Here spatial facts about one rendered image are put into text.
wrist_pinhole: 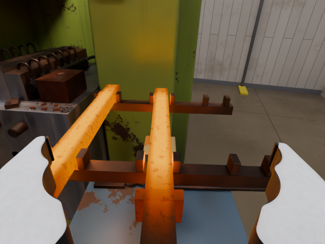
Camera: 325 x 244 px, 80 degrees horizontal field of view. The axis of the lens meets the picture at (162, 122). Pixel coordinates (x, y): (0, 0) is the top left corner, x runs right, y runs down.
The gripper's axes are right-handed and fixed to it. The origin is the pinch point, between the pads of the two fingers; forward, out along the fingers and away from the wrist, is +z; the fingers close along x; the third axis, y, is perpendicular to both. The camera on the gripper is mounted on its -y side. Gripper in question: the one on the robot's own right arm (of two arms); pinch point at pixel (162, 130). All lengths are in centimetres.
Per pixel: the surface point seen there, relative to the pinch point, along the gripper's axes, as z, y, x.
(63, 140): 11.4, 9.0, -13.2
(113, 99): 28.4, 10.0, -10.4
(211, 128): 182, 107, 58
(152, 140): 11.9, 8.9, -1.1
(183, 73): 95, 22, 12
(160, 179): 4.6, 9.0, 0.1
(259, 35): 328, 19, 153
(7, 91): 41, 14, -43
